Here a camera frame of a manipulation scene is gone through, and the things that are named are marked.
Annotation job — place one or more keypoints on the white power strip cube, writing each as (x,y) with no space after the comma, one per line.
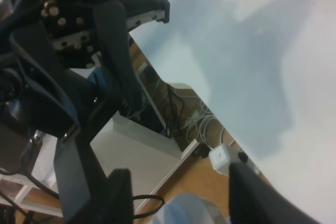
(221,157)

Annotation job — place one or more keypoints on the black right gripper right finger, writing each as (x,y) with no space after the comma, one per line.
(251,200)

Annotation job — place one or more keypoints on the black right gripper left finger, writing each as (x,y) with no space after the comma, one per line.
(117,205)

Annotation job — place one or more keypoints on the white cabinet shelf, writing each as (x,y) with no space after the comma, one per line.
(151,157)

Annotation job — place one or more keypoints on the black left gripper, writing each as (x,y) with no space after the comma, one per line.
(69,41)

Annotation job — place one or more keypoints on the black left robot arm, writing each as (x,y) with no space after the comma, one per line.
(66,71)

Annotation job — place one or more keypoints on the blue fabric covered object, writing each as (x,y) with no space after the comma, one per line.
(188,208)

